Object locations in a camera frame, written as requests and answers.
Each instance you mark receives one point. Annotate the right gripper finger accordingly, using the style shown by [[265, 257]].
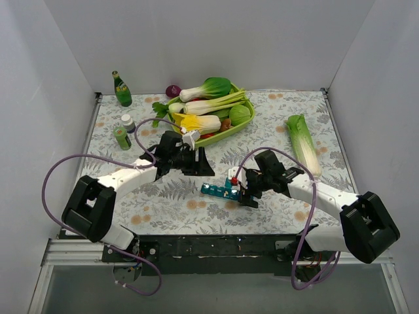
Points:
[[245, 193], [248, 201]]

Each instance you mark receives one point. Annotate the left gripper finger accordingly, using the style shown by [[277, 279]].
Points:
[[188, 167], [203, 166]]

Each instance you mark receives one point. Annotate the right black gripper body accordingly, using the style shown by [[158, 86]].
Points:
[[248, 190]]

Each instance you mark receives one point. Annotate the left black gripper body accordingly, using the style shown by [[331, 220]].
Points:
[[199, 161]]

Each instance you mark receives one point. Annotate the teal weekly pill organizer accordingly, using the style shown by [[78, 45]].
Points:
[[227, 191]]

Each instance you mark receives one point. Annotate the green pill bottle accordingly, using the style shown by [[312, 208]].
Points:
[[122, 138]]

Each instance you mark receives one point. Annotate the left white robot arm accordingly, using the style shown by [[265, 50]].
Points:
[[90, 208]]

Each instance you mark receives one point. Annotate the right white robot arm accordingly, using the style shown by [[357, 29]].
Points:
[[365, 228]]

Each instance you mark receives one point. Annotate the yellow cabbage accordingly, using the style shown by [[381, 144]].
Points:
[[205, 124]]

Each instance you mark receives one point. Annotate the napa cabbage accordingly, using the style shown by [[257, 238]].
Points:
[[302, 144]]

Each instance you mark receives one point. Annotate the brown mushroom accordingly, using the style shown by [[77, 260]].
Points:
[[225, 125]]

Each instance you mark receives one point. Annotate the white pill bottle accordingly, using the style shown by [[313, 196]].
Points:
[[128, 123]]

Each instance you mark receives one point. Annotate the floral table mat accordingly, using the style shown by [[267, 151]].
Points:
[[175, 205]]

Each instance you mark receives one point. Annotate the purple onion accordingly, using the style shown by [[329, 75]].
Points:
[[172, 91]]

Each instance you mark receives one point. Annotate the round green cabbage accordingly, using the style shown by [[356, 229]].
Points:
[[239, 114]]

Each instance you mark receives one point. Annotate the celery stalk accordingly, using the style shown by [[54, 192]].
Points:
[[199, 106]]

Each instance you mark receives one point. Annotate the bok choy top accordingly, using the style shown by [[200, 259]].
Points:
[[212, 88]]

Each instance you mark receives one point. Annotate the green glass bottle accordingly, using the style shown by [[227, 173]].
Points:
[[122, 91]]

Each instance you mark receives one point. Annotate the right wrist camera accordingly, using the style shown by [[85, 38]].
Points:
[[237, 177]]

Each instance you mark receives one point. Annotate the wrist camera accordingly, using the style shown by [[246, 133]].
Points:
[[237, 177], [190, 137]]

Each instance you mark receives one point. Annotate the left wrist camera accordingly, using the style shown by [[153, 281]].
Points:
[[190, 137]]

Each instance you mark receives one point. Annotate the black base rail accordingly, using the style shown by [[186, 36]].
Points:
[[181, 254]]

